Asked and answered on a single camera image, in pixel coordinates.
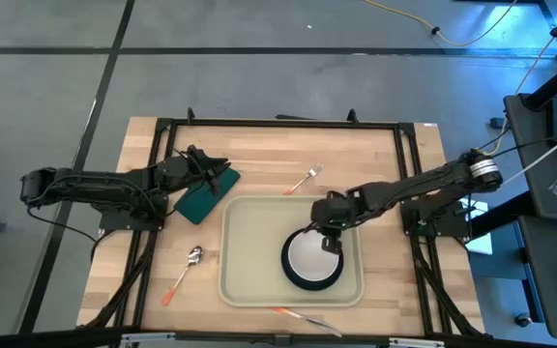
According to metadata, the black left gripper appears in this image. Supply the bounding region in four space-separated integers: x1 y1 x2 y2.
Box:
160 153 230 195

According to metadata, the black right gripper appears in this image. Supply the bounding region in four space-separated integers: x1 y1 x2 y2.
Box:
309 189 357 256

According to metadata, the white ribbed bowl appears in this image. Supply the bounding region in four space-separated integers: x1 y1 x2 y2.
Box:
286 230 340 282

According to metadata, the orange-handled metal fork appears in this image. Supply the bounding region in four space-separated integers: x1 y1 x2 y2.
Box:
282 161 326 197

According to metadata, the beige plastic tray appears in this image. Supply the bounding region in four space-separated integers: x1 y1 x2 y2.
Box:
217 193 366 309

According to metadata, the orange-handled metal knife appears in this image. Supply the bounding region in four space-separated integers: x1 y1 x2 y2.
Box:
269 305 344 338

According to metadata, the orange-handled metal spoon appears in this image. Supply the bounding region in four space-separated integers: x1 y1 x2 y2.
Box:
161 245 205 307

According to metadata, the white paper sheet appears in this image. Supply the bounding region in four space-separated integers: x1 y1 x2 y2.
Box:
460 196 495 256

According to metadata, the dark grey desk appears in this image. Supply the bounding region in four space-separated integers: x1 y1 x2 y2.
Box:
503 93 557 222
517 215 557 342

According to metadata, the black stand leg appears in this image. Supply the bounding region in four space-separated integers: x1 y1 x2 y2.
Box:
522 61 557 111

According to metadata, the black aluminium table frame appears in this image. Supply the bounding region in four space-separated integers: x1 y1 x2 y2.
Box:
77 106 487 339

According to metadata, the silver metal bracket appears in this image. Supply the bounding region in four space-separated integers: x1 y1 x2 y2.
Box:
118 331 179 348
388 336 447 348

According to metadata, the white cable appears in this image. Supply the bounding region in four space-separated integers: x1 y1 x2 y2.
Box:
500 124 557 188

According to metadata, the yellow floor cable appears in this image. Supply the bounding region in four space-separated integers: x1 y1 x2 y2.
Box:
363 0 520 48
471 2 557 159

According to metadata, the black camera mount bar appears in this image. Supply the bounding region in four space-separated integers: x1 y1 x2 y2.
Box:
0 326 557 348

